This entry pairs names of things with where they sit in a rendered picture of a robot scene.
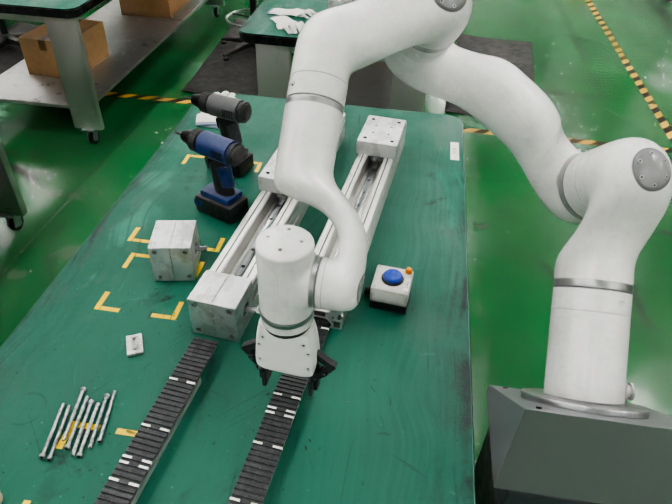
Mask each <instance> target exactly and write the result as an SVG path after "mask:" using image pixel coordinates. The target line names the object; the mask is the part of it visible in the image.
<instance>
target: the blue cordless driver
mask: <svg viewBox="0 0 672 504"><path fill-rule="evenodd" d="M175 134H178V135H181V136H180V138H181V140H182V141H183V142H184V143H186V144H187V145H188V148H189V149H190V150H191V151H194V152H196V153H198V154H200V155H202V156H205V157H207V158H206V162H207V164H208V167H209V168H210V170H211V174H212V179H213V182H211V183H210V184H208V185H207V186H205V187H204V188H202V189H201V191H200V192H199V193H198V194H196V196H195V198H194V202H195V204H196V206H197V210H198V211H200V212H203V213H205V214H207V215H210V216H212V217H214V218H216V219H219V220H221V221H223V222H226V223H228V224H233V223H234V222H236V221H237V220H238V219H240V218H241V217H242V216H244V215H245V214H246V213H247V212H248V198H247V197H246V196H244V195H242V191H241V190H239V189H236V188H234V186H235V182H234V177H233V173H232V168H231V166H233V167H236V166H238V165H239V164H240V163H241V162H242V161H243V159H244V156H245V149H244V146H243V145H242V144H241V143H238V142H237V141H234V140H232V139H229V138H226V137H223V136H221V135H218V134H215V133H212V132H210V131H205V130H202V129H200V128H196V129H193V130H183V131H182V133H180V132H178V131H175Z"/></svg>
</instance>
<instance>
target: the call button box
mask: <svg viewBox="0 0 672 504"><path fill-rule="evenodd" d="M388 269H396V270H398V271H400V272H401V273H402V280H401V282H399V283H396V284H392V283H388V282H387V281H385V280H384V277H383V276H384V272H385V271H386V270H388ZM412 279H413V271H412V274H411V275H407V274H406V273H405V269H400V268H394V267H389V266H384V265H378V266H377V269H376V272H375V275H374V279H373V282H372V285H371V287H368V286H366V287H365V291H364V294H367V295H370V300H369V307H370V308H375V309H380V310H385V311H389V312H394V313H399V314H405V313H406V309H407V304H408V300H409V296H410V291H411V285H412Z"/></svg>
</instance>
